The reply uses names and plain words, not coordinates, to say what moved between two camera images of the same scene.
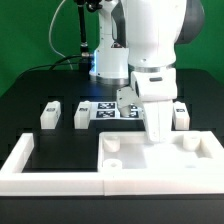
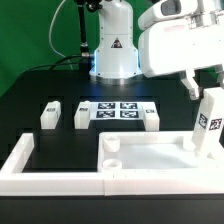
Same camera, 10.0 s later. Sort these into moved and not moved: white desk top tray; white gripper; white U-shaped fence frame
Moved: white gripper
Not moved: white U-shaped fence frame; white desk top tray
